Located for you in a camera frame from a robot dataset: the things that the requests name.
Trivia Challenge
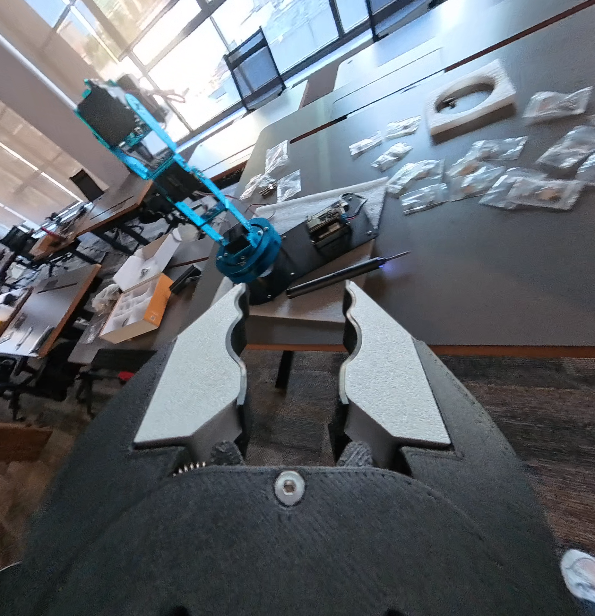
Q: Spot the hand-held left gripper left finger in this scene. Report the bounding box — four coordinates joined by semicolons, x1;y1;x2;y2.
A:
133;283;252;465

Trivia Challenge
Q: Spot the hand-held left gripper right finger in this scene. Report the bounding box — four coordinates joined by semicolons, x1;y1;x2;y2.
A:
329;280;453;465

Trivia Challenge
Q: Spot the black electric screwdriver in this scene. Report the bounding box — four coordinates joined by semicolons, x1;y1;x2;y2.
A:
285;250;411;300

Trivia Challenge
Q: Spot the blue toy robot arm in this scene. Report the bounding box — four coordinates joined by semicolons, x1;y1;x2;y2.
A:
75;77;381;306

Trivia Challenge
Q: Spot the wood-edged office desk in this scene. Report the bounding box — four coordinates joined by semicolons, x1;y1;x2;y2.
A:
0;262;102;359
30;178;154;261

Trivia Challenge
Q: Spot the adjoining dark desk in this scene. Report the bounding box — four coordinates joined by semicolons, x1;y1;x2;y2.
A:
297;0;595;142

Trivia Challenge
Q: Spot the orange parts box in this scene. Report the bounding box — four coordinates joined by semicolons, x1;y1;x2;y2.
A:
99;273;175;345

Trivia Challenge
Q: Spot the white box lid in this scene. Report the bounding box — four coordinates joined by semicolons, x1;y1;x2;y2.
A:
112;233;183;292

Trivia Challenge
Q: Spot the robot control circuit board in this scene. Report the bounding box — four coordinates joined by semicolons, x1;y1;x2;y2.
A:
305;200;356;248

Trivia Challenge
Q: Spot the white foam mat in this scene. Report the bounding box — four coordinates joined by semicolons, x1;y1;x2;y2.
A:
216;177;390;324

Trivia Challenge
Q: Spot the group of small parts bags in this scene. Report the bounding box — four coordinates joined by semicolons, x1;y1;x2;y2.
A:
240;87;595;215

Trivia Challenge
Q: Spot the person's white shoe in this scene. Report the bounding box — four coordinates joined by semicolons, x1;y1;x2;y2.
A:
560;549;595;612

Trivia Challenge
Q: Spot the large glass window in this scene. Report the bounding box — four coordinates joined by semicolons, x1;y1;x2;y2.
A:
18;0;452;145

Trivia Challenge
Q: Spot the black mesh chair back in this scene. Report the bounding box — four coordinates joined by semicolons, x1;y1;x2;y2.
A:
224;26;287;112

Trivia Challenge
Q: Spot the white foam ring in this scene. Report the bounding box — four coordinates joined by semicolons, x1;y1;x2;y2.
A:
425;59;517;145

